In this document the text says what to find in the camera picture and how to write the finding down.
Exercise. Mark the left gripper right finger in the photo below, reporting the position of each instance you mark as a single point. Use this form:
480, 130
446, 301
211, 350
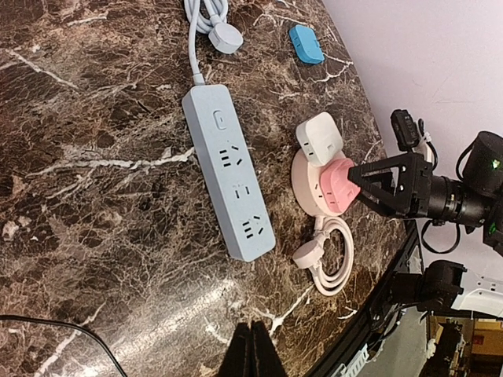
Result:
264, 358

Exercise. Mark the light blue power strip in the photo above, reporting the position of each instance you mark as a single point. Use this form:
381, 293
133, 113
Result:
228, 172

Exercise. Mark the blue plug adapter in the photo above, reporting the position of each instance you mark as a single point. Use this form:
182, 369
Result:
306, 45

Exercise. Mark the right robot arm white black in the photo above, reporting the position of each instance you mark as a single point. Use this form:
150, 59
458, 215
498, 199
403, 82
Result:
474, 201

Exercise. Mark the white plug adapter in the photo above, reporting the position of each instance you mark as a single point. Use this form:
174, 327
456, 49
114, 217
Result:
320, 139

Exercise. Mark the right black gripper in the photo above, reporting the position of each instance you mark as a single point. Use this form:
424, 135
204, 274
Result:
412, 192

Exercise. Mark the pink plug adapter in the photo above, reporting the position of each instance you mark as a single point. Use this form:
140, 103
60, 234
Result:
337, 190

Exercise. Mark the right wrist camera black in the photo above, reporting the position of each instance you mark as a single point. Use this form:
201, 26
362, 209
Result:
405, 130

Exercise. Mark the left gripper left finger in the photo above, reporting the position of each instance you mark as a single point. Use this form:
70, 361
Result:
236, 362

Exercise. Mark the round pink power socket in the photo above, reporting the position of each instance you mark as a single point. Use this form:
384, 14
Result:
306, 186

